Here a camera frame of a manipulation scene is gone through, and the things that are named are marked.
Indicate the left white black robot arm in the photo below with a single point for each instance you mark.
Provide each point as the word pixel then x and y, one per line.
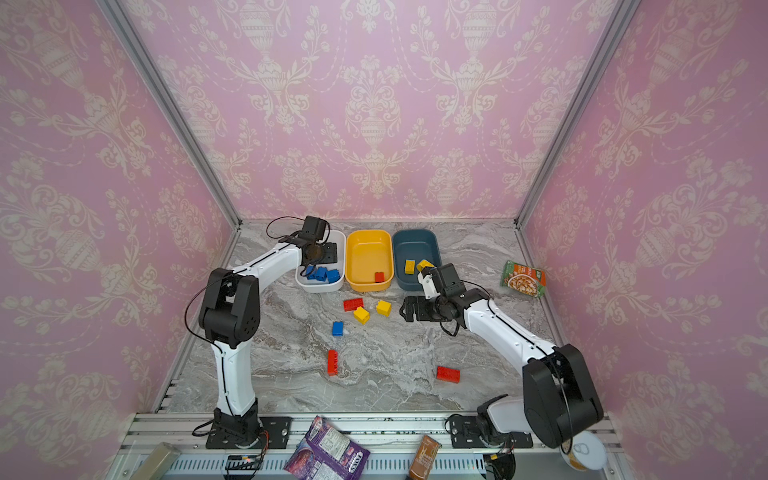
pixel 229 317

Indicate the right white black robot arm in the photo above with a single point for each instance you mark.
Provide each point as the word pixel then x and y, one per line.
pixel 559 403

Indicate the white plastic container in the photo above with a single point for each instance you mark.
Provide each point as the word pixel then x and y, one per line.
pixel 318 287

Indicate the red long lego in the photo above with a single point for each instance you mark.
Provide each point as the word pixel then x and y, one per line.
pixel 447 374

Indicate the yellow long lego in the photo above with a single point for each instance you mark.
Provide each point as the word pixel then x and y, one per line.
pixel 424 264

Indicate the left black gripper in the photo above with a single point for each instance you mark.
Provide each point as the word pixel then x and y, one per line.
pixel 330 246

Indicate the yellow plastic container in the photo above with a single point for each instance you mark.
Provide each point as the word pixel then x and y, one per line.
pixel 367 252

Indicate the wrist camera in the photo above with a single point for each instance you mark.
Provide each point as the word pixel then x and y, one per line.
pixel 314 230
pixel 441 281

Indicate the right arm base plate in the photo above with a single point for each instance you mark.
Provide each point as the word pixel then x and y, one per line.
pixel 468 432

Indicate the dark teal plastic container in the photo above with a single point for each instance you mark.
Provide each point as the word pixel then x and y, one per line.
pixel 415 245

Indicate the green food packet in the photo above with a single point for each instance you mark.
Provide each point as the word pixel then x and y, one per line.
pixel 524 279

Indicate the brown snack bar packet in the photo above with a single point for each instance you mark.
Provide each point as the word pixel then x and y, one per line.
pixel 424 459

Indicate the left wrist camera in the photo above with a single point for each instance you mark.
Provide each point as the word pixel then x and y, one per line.
pixel 314 230

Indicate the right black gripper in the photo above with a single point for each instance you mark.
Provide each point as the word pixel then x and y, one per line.
pixel 420 308

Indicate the white tin can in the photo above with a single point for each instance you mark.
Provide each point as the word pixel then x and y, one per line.
pixel 585 452

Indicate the small yellow lego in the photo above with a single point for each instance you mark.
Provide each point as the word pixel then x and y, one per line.
pixel 410 267

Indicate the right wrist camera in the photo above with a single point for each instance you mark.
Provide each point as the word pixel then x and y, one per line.
pixel 441 281

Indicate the purple snack box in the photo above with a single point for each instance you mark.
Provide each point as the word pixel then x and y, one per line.
pixel 324 453

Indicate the olive box bottom left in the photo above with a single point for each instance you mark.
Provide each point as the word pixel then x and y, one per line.
pixel 157 464

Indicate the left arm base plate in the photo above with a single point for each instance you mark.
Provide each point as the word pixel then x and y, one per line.
pixel 249 433

